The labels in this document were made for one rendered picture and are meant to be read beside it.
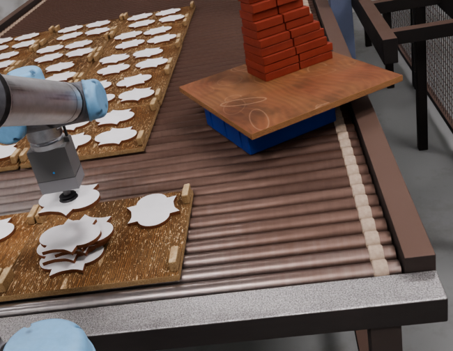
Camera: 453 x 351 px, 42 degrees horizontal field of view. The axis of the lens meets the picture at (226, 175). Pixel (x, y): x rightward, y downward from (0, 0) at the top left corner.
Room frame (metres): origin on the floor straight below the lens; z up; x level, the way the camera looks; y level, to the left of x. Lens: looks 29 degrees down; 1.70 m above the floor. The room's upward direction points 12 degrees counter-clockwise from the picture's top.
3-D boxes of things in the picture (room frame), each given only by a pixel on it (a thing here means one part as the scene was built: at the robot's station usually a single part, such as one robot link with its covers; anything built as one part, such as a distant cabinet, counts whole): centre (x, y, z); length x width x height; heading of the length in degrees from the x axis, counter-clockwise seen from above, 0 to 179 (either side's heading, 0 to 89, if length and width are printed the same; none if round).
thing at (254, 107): (1.71, -0.23, 1.03); 0.50 x 0.50 x 0.02; 21
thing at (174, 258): (1.05, 0.15, 0.95); 0.06 x 0.02 x 0.03; 172
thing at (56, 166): (1.19, 0.35, 1.17); 0.10 x 0.09 x 0.16; 176
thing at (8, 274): (1.10, 0.53, 0.95); 0.06 x 0.02 x 0.03; 172
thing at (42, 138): (1.18, 0.36, 1.25); 0.08 x 0.08 x 0.05
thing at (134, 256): (1.21, 0.32, 0.93); 0.41 x 0.35 x 0.02; 82
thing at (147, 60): (2.58, 0.31, 0.94); 0.41 x 0.35 x 0.04; 81
